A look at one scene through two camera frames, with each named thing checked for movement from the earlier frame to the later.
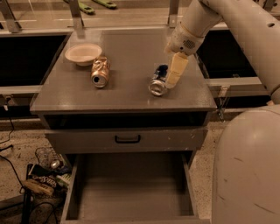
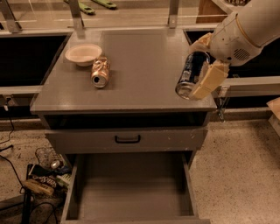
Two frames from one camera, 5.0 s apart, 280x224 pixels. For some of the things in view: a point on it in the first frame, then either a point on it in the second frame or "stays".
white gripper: (183, 41) → (231, 41)
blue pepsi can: (157, 85) → (191, 73)
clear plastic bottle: (48, 156) stays
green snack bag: (63, 179) stays
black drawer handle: (127, 142) stays
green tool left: (83, 7) stays
